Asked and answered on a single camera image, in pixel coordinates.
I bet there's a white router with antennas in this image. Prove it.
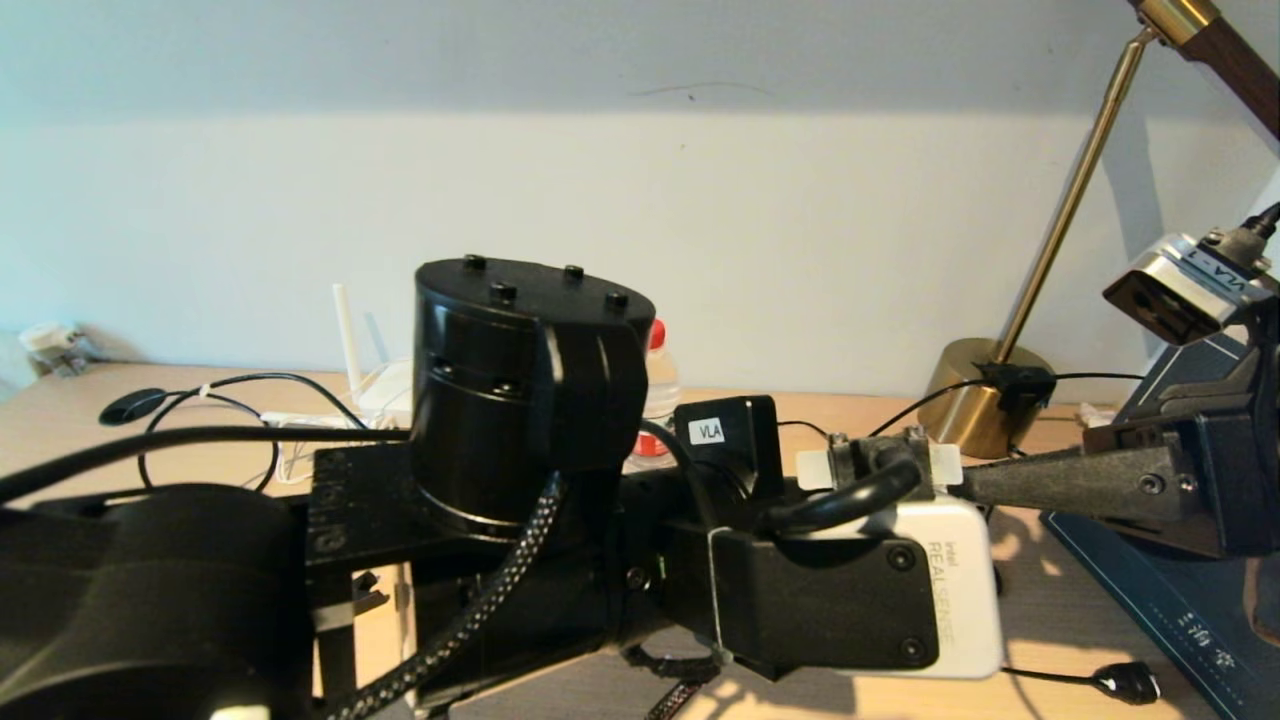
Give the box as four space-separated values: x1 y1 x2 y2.
260 283 416 431

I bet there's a water bottle red cap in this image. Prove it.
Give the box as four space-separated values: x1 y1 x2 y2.
625 318 683 473

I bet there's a black adapter on lamp base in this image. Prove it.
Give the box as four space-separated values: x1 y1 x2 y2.
975 362 1056 416

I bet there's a dark blue gift bag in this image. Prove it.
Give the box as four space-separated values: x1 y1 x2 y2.
1040 330 1280 720

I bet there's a brass desk lamp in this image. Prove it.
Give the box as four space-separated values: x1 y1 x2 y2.
918 0 1280 461

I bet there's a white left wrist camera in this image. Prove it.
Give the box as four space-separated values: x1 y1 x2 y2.
710 428 1006 683

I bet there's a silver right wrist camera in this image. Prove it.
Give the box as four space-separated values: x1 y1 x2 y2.
1103 232 1276 346

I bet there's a braided left gripper cable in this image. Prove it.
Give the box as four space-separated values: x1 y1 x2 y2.
620 645 723 720

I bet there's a braided left arm cable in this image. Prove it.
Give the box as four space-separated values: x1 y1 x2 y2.
330 475 566 720

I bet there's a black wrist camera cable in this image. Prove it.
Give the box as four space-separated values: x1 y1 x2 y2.
0 425 923 533

